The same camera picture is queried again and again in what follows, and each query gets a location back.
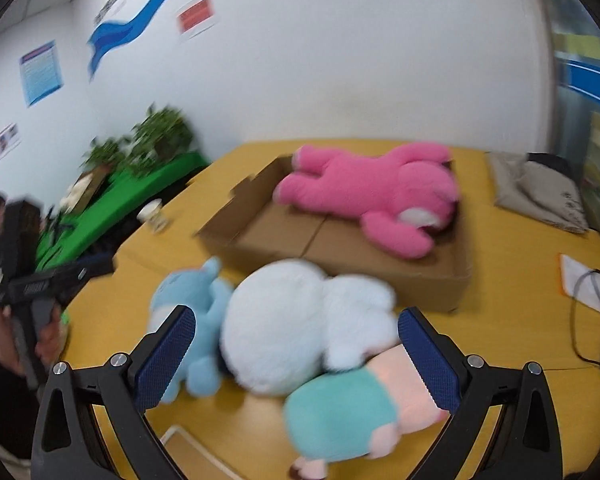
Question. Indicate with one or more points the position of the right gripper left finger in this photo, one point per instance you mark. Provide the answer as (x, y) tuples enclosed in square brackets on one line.
[(68, 443)]

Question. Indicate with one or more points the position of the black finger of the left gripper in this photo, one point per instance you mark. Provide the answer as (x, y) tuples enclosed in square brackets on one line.
[(96, 266)]

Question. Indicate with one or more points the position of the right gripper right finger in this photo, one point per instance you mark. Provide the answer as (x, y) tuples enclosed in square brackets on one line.
[(525, 442)]

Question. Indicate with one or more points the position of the pink plush bear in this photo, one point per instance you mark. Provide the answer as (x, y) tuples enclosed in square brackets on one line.
[(400, 198)]

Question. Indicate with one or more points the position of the light blue plush toy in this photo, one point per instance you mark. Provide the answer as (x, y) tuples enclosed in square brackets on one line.
[(206, 294)]

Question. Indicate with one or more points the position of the person's left hand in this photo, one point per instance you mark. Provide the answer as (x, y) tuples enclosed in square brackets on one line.
[(51, 342)]

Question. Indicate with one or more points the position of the green table cloth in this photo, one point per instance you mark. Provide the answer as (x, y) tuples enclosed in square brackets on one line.
[(111, 218)]

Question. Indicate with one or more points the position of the white paper cup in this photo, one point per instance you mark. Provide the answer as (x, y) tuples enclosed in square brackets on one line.
[(151, 215)]

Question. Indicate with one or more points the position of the green potted plant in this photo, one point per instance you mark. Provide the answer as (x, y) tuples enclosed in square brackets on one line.
[(160, 137)]

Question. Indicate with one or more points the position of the brown cardboard box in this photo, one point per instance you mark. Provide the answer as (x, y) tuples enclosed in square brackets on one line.
[(250, 231)]

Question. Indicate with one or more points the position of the pig plush teal shirt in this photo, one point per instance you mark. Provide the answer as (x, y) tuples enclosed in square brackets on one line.
[(357, 413)]

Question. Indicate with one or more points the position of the white orange paper sheet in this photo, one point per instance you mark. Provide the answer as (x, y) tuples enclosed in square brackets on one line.
[(580, 282)]

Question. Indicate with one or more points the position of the white panda plush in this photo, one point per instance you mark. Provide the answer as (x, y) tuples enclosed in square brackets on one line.
[(289, 322)]

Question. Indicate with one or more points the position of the beige cloth bag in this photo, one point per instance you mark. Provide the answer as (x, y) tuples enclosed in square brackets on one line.
[(539, 186)]

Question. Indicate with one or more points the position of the blue wall poster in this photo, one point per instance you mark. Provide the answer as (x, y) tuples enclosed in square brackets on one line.
[(40, 73)]

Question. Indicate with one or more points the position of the blue wave wall decal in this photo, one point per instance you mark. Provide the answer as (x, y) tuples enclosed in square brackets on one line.
[(110, 35)]

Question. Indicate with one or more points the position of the red wall sign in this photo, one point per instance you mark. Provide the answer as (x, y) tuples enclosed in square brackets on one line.
[(195, 18)]

